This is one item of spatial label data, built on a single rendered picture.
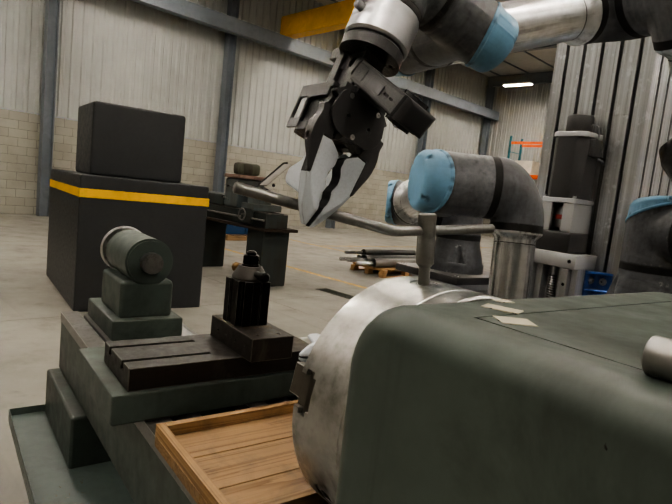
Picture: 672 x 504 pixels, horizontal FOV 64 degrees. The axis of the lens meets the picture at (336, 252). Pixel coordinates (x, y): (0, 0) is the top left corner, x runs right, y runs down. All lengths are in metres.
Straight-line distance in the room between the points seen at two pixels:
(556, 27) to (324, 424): 0.68
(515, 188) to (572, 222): 0.36
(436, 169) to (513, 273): 0.24
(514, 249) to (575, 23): 0.38
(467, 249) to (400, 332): 1.03
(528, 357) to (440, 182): 0.66
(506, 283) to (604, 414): 0.73
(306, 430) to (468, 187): 0.54
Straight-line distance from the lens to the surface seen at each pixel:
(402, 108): 0.51
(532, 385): 0.33
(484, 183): 0.99
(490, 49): 0.70
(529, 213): 1.02
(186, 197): 5.53
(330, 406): 0.59
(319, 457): 0.62
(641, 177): 1.41
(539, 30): 0.92
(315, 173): 0.55
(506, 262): 1.03
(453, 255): 1.41
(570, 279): 1.35
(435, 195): 0.97
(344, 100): 0.57
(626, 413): 0.31
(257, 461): 0.95
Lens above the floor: 1.33
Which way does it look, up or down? 6 degrees down
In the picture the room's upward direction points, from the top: 6 degrees clockwise
